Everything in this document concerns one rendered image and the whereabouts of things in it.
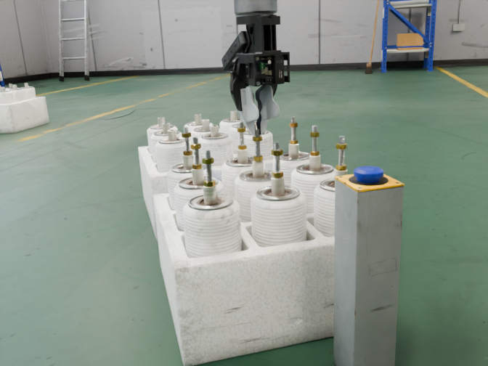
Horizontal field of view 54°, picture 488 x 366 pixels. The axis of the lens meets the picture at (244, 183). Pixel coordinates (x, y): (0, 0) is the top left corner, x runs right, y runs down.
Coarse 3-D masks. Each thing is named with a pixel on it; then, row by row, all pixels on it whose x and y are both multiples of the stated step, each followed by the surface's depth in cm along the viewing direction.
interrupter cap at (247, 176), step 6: (240, 174) 94; (246, 174) 95; (252, 174) 95; (264, 174) 95; (270, 174) 94; (246, 180) 91; (252, 180) 91; (258, 180) 90; (264, 180) 90; (270, 180) 91
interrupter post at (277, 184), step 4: (272, 176) 83; (272, 180) 82; (276, 180) 81; (280, 180) 81; (272, 184) 82; (276, 184) 81; (280, 184) 82; (284, 184) 82; (272, 188) 82; (276, 188) 82; (280, 188) 82; (284, 188) 82; (272, 192) 82; (276, 192) 82; (280, 192) 82; (284, 192) 83
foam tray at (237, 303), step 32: (160, 224) 93; (160, 256) 108; (224, 256) 77; (256, 256) 77; (288, 256) 78; (320, 256) 80; (192, 288) 75; (224, 288) 77; (256, 288) 78; (288, 288) 80; (320, 288) 81; (192, 320) 77; (224, 320) 78; (256, 320) 80; (288, 320) 82; (320, 320) 83; (192, 352) 78; (224, 352) 80
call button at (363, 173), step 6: (360, 168) 67; (366, 168) 67; (372, 168) 67; (378, 168) 66; (354, 174) 66; (360, 174) 65; (366, 174) 65; (372, 174) 65; (378, 174) 65; (360, 180) 66; (366, 180) 66; (372, 180) 65; (378, 180) 66
